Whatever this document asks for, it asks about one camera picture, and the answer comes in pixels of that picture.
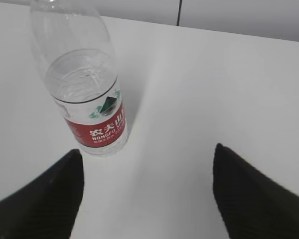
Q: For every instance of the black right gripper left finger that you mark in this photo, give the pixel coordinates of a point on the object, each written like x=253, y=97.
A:
x=47, y=207

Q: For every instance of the clear plastic water bottle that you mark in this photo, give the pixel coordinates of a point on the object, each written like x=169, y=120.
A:
x=76, y=61

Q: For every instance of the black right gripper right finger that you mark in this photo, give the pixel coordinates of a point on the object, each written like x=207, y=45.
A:
x=252, y=205

